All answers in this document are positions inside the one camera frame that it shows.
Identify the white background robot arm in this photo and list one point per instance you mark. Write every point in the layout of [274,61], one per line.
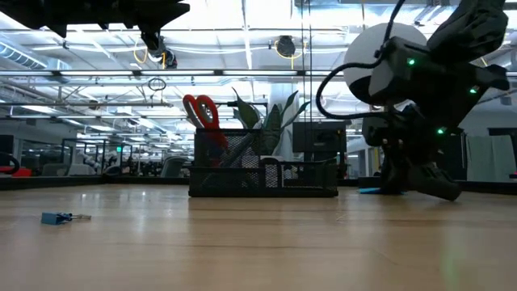
[87,159]

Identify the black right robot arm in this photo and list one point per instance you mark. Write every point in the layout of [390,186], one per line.
[444,81]

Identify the small blue binder clip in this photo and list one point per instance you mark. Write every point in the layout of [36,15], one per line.
[54,218]

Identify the pale green panel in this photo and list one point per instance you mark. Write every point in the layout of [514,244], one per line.
[490,157]

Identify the black metal table frame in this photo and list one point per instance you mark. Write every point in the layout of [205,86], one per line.
[81,182]

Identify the blue sticky note pad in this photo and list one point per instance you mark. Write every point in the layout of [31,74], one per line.
[369,190]

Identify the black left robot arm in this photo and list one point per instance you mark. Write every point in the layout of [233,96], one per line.
[40,10]

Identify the grey and blue office chair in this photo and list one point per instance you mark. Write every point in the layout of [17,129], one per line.
[173,166]

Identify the white globe lamp black stand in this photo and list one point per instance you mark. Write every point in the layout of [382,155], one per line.
[363,48]

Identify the black box on stand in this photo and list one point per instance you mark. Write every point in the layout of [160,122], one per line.
[319,137]

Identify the green plant in white pot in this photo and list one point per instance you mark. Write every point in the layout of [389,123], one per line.
[278,121]

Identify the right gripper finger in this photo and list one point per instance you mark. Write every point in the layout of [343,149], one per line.
[434,182]
[393,178]

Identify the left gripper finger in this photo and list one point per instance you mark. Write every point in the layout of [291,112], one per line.
[169,10]

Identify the black mesh desk organizer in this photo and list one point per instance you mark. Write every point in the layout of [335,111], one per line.
[242,184]

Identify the black cabinet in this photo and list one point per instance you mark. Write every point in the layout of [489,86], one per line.
[460,161]

